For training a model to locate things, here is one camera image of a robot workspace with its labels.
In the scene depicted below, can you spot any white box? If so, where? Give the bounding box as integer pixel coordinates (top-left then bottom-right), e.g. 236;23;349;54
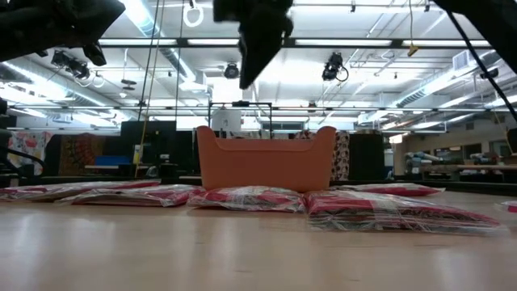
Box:
212;109;242;133

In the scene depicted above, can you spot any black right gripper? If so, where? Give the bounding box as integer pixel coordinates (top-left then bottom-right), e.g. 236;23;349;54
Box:
237;0;295;91

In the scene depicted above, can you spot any yellow hanging cord plug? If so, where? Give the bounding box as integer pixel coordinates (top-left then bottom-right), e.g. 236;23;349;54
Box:
406;0;419;58

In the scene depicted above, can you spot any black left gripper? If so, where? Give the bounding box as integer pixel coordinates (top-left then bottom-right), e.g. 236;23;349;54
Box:
14;0;127;58

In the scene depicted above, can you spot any brown patterned cloth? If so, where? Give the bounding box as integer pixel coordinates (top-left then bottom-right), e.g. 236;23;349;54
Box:
58;133;107;177

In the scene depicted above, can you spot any black frame light bar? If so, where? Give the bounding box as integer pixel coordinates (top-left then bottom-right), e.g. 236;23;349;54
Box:
98;37;492;50

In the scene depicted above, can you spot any black cabinet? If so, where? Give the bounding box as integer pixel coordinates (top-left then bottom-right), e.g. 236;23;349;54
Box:
348;133;385;181

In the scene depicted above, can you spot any black arm base cable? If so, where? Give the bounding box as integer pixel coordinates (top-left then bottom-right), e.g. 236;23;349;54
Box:
4;148;46;175

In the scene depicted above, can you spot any white air vent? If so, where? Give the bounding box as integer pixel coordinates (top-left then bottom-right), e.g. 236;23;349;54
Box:
452;49;471;73

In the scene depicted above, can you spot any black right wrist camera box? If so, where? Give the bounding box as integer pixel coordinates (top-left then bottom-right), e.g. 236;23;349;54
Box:
212;0;241;23

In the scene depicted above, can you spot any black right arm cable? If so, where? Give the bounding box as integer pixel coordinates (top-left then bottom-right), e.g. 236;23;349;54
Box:
445;8;517;123

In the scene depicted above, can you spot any black metal frame cart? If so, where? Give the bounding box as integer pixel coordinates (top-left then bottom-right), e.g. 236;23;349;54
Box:
207;100;274;138

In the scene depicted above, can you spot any yellow cord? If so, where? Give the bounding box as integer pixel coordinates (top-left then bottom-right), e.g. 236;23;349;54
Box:
134;116;149;179

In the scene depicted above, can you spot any orange plastic basket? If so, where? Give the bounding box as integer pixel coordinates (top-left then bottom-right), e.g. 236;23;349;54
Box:
195;124;338;194

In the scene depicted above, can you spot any blue box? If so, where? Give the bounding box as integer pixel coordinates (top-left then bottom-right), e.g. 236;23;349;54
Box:
95;154;133;167

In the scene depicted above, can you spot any thin black frame rail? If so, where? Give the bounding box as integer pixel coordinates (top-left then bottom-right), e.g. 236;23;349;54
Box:
0;104;517;113

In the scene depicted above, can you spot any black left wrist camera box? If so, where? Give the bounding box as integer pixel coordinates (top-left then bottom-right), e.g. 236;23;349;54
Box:
82;41;107;67

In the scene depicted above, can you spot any white cable loop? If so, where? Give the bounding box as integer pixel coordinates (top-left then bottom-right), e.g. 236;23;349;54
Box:
182;0;205;29

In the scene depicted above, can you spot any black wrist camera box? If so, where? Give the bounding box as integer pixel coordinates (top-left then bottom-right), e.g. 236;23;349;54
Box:
212;0;241;23
82;41;107;67

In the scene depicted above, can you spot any round black ceiling fixture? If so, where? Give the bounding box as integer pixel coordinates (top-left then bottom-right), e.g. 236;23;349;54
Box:
223;61;241;80

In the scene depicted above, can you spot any small black ceiling device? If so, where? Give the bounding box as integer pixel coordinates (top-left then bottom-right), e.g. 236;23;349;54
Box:
479;67;501;81

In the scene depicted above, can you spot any black hanging cable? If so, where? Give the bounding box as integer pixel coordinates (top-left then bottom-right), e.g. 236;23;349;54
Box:
137;0;162;121
174;0;186;122

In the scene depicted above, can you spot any long wooden workbench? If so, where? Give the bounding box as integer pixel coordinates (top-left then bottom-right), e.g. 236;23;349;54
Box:
390;131;517;185

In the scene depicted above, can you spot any black table edge rail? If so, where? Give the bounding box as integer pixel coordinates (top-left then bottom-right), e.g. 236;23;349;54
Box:
38;174;203;187

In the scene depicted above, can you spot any floral patterned cloth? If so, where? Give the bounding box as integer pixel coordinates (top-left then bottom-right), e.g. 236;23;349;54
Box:
7;130;54;175

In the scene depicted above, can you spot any black overhead camera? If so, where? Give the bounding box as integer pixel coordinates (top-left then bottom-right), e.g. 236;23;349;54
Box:
321;52;350;83

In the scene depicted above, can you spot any dotted patterned cloth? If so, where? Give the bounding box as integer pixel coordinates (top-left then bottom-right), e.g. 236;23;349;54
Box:
330;129;351;183

